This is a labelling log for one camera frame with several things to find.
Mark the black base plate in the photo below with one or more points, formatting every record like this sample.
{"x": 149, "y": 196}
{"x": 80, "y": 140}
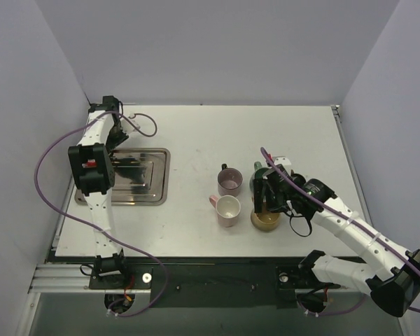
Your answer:
{"x": 228, "y": 297}

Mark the light pink mug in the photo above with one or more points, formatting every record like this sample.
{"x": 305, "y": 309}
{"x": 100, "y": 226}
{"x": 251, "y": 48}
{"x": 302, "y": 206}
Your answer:
{"x": 228, "y": 209}

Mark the aluminium front rail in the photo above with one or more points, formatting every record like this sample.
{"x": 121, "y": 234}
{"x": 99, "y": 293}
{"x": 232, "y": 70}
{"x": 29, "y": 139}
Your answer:
{"x": 56, "y": 278}

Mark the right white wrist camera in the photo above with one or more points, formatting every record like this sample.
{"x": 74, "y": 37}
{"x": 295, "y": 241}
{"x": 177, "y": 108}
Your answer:
{"x": 282, "y": 160}

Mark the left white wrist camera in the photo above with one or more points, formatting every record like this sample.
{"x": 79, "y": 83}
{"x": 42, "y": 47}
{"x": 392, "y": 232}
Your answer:
{"x": 130, "y": 124}

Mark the steel tray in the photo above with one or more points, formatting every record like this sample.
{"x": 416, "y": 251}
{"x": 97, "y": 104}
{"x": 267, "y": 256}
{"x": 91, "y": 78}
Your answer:
{"x": 140, "y": 174}

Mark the beige mug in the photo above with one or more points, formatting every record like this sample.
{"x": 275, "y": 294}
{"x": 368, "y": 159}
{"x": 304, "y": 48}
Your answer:
{"x": 265, "y": 221}

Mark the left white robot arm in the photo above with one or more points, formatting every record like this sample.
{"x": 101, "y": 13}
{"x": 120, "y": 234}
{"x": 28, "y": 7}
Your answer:
{"x": 94, "y": 177}

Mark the green mug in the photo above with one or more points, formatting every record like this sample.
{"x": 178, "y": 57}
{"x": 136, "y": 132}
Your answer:
{"x": 259, "y": 170}

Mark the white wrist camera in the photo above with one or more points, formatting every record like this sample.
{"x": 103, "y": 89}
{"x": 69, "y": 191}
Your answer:
{"x": 130, "y": 124}
{"x": 282, "y": 160}

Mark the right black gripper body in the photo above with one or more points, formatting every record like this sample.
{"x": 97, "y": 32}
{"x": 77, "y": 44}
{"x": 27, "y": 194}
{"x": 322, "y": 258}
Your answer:
{"x": 266, "y": 189}

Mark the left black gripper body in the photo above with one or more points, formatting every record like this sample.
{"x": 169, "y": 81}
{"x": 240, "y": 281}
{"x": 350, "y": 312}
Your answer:
{"x": 118, "y": 138}

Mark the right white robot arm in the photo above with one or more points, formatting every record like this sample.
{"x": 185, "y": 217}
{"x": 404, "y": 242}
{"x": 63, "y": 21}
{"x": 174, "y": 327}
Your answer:
{"x": 388, "y": 272}

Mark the mauve pink mug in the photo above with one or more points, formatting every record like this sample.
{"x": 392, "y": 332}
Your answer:
{"x": 229, "y": 181}

